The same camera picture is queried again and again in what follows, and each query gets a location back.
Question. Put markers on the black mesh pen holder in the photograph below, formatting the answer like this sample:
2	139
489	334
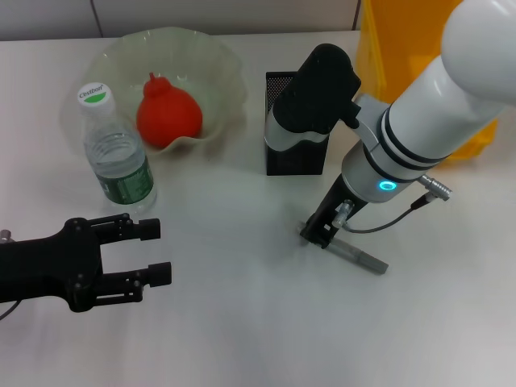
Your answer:
296	161

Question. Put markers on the yellow plastic bin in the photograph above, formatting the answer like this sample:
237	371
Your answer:
387	48

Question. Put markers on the grey pen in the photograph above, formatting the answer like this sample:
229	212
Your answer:
363	260

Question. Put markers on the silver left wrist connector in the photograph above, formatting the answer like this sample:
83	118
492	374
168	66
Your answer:
6	236

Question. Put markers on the right wrist camera housing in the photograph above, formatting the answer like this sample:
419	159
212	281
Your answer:
314	92

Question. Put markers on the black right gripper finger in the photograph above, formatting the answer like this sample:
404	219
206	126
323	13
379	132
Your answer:
303	231
327	244

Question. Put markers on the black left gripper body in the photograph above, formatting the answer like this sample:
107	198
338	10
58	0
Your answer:
44	266

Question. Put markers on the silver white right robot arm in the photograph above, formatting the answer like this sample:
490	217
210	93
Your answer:
435	121

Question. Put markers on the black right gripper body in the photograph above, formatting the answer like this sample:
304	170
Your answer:
334	209

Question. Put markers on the orange toy fruit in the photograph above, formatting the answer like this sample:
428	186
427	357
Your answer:
169	117

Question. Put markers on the pale green glass fruit plate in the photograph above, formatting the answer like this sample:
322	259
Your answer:
193	60

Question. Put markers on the clear green-label water bottle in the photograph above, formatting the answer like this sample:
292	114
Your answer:
121	165

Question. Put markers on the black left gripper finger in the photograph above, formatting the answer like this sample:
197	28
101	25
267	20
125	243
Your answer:
161	274
147	230

